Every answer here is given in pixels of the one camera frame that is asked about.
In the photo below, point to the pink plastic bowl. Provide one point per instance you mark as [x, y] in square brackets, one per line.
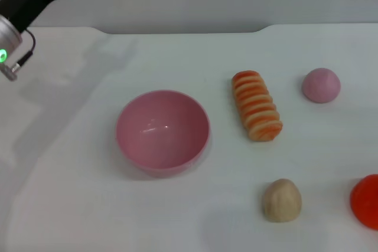
[162, 134]

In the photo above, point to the orange striped bread roll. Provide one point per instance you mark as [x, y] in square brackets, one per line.
[257, 107]

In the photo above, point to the pink round bun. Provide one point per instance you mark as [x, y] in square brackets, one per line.
[321, 86]

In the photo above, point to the beige round bun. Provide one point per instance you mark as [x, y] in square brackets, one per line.
[282, 202]

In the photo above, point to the red round bun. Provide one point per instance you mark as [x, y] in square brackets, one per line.
[366, 202]

